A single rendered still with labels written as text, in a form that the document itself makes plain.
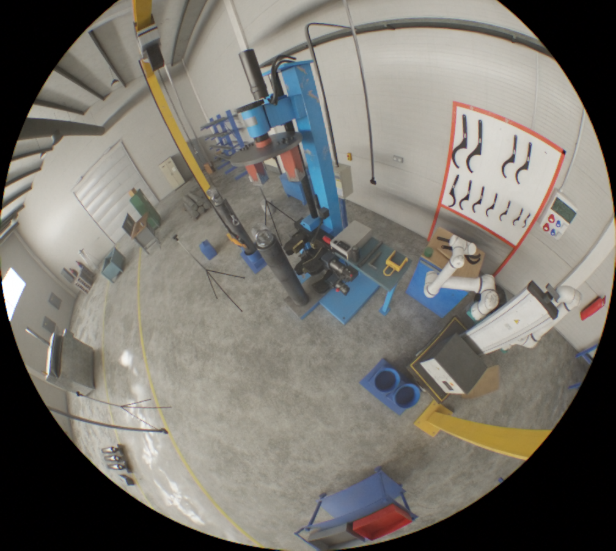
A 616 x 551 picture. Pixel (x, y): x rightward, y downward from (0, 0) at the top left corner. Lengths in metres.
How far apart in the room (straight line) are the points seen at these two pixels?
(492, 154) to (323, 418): 3.74
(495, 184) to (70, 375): 10.15
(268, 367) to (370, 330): 1.51
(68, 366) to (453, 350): 8.70
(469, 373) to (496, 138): 2.40
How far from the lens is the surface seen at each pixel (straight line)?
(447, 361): 1.98
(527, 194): 2.82
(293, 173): 1.42
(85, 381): 7.99
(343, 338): 2.69
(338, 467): 2.95
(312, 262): 2.04
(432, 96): 2.69
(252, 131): 1.41
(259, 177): 1.64
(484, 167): 2.71
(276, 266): 1.88
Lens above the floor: 2.63
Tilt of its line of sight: 47 degrees down
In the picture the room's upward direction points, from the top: 19 degrees counter-clockwise
